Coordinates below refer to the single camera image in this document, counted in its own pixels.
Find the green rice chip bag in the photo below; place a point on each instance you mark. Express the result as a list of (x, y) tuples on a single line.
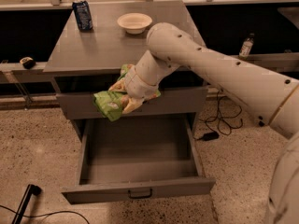
[(108, 103)]

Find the grey drawer cabinet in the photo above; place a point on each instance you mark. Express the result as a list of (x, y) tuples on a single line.
[(107, 47)]

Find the black tape measure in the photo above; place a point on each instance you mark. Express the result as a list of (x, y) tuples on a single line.
[(27, 62)]

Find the white paper bowl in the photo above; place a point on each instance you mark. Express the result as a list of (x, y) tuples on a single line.
[(134, 23)]

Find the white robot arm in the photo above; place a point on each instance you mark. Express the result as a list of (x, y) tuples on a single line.
[(266, 95)]

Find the clear plastic bottle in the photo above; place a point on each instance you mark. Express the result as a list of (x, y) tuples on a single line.
[(246, 47)]

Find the grey metal shelf rail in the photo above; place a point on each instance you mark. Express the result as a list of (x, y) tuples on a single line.
[(281, 63)]

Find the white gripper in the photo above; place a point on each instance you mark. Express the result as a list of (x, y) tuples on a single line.
[(136, 85)]

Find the black stand with cable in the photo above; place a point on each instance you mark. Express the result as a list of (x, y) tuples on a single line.
[(34, 190)]

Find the closed grey top drawer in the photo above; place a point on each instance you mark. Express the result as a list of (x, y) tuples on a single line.
[(172, 101)]

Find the open grey middle drawer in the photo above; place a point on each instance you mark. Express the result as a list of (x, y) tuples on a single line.
[(137, 158)]

